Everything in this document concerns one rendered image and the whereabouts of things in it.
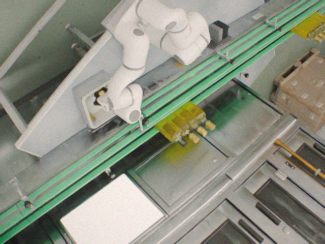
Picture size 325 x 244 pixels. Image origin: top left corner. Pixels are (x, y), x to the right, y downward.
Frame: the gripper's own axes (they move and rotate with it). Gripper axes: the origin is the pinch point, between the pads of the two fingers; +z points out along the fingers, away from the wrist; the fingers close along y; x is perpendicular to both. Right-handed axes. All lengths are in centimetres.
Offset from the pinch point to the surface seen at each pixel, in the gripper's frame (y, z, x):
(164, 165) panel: 9.4, -18.1, -45.6
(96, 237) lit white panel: -40, -27, -47
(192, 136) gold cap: 25.4, -25.4, -33.1
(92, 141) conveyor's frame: -13.8, 0.7, -20.9
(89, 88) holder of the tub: -4.6, -2.3, 6.5
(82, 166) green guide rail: -25.2, -5.7, -24.6
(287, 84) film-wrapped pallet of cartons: 326, 128, -245
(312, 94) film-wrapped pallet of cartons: 337, 89, -255
